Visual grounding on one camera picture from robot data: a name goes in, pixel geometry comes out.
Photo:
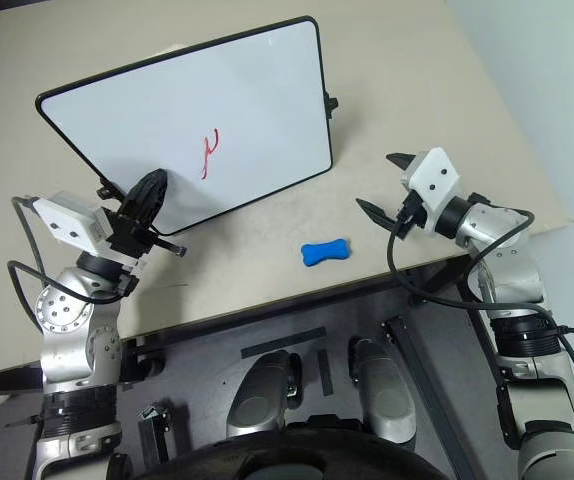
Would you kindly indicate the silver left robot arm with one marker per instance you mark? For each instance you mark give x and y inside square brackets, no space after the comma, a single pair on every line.
[67,310]

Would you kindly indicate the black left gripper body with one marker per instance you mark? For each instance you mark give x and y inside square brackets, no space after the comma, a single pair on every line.
[129,235]

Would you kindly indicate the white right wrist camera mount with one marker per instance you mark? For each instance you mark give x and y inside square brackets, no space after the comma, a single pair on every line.
[434,175]

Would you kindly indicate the white board with black frame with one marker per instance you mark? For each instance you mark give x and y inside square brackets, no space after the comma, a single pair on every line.
[192,100]

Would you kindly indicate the long dark tape strip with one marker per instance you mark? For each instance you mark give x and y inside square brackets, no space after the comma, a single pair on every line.
[282,344]

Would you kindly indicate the ribbed black left gripper finger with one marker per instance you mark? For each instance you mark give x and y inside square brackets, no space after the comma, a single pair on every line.
[146,197]

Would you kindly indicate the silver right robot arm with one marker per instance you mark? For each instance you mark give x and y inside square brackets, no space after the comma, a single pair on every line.
[497,225]

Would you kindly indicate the dark rounded robot waist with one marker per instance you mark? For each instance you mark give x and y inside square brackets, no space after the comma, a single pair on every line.
[277,455]

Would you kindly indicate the silver right robot foot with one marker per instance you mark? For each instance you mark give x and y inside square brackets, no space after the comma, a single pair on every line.
[387,395]

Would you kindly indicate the short dark tape strip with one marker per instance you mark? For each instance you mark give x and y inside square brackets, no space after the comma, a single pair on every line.
[325,372]

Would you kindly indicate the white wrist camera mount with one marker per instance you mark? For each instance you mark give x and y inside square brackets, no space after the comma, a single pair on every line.
[434,175]
[62,217]

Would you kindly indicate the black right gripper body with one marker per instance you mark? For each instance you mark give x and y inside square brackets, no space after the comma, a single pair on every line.
[412,215]

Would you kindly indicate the thin black left gripper finger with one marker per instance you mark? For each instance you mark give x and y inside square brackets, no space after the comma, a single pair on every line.
[169,246]

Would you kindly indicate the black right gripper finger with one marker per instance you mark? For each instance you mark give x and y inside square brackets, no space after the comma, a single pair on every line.
[378,216]
[400,161]

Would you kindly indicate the black table caster wheel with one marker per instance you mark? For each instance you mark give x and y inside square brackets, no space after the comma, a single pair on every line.
[154,369]

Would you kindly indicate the silver robot foot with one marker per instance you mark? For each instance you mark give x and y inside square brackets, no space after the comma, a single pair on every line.
[262,395]
[387,395]

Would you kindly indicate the black metal bracket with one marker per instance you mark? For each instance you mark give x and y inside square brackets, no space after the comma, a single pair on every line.
[154,435]

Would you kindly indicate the black board stand foot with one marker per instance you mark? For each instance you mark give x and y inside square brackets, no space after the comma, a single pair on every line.
[106,190]
[333,104]

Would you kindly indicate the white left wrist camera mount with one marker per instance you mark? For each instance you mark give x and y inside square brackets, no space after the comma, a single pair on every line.
[62,217]

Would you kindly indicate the blue bone-shaped eraser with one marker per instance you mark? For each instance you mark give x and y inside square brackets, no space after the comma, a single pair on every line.
[324,252]

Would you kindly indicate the silver left robot foot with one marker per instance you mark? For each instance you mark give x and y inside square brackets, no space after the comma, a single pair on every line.
[262,395]

